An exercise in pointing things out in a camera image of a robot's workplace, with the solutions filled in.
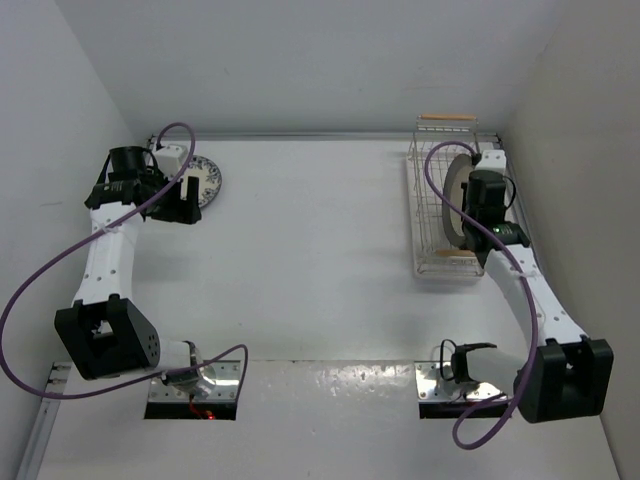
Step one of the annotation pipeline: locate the grey rim cream plate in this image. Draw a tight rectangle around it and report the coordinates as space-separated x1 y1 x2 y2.
442 154 473 249

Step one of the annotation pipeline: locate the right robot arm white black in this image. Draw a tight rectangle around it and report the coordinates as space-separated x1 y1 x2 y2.
442 167 614 423

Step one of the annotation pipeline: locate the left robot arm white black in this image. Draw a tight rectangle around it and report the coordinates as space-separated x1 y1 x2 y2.
54 145 201 380

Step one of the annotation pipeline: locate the blue floral white plate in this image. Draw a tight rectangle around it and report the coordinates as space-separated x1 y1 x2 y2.
185 155 222 209

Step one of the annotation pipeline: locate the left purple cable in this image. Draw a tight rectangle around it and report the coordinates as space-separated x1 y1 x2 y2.
0 122 250 400

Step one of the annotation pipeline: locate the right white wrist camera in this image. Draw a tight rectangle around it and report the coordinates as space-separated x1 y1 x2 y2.
475 149 507 175

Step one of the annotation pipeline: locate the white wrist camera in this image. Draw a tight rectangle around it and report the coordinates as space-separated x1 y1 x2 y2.
475 149 507 175
154 144 188 178

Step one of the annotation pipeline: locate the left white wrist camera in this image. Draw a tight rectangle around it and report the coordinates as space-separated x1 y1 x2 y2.
154 144 188 178

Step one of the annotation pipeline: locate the wire dish rack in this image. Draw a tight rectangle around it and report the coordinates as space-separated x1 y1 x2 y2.
405 114 483 281

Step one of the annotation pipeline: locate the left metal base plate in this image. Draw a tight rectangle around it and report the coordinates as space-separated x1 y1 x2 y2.
148 361 242 403

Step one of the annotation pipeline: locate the metal base plate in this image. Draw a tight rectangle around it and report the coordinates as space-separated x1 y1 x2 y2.
148 361 242 403
414 361 501 403

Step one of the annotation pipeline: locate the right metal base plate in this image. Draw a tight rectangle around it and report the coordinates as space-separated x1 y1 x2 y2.
414 361 501 403

